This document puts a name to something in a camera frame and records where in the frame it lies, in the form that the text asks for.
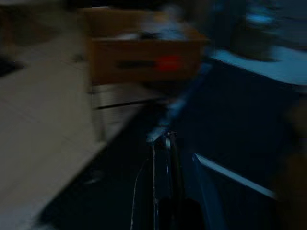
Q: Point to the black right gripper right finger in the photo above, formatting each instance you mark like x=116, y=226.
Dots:
x=204, y=191

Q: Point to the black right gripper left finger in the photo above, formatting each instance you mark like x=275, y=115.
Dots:
x=146, y=191

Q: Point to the brown cardboard box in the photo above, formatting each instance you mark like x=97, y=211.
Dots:
x=144, y=64

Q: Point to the clear bottle with yellow label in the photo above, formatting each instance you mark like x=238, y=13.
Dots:
x=165, y=26

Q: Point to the dark blue cabinet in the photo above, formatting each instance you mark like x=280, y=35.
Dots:
x=239, y=119

